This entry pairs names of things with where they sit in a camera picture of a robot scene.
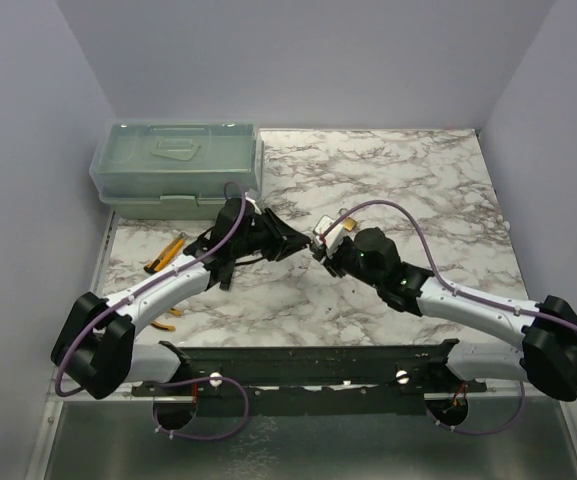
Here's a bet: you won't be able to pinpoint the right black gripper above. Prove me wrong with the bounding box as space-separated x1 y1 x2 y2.
315 236 384 291

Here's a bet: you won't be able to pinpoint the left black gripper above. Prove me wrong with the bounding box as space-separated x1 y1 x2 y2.
233 209 311 262

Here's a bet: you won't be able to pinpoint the brass padlock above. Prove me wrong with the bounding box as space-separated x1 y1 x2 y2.
341 216 358 232

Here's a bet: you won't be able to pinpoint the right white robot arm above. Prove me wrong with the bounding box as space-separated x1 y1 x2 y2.
312 226 577 402

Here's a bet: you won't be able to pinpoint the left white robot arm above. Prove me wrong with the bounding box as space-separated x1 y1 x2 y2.
50 198 310 399

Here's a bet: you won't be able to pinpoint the black socket tool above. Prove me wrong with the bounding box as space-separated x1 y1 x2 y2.
219 270 234 291

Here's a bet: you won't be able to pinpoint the yellow utility knife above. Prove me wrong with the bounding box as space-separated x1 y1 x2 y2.
143 233 186 275

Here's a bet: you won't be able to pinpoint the green translucent plastic toolbox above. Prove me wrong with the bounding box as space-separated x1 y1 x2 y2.
89 119 265 220

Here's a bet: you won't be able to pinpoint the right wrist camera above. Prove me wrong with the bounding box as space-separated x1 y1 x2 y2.
312 215 349 258

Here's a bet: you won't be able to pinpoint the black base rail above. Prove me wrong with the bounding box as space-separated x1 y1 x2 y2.
137 339 489 419

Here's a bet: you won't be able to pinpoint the yellow handled pliers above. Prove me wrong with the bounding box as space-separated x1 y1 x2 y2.
151 308 181 332

